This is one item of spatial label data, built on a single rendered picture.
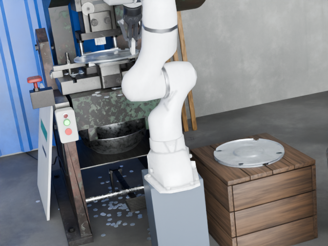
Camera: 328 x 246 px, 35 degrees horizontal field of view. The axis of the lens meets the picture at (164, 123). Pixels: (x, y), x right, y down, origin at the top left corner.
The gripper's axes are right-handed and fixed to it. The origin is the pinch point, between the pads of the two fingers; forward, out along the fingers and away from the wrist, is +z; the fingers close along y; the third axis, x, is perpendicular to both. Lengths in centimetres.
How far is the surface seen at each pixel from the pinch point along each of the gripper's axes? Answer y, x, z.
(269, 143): 46, -47, 28
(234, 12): 114, 117, 63
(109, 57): -10.3, 1.5, 4.6
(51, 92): -38.0, -8.1, 10.7
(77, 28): -1, 120, 59
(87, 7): -14.9, 18.5, -11.4
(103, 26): -9.3, 13.6, -4.0
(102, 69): -13.9, 0.3, 9.5
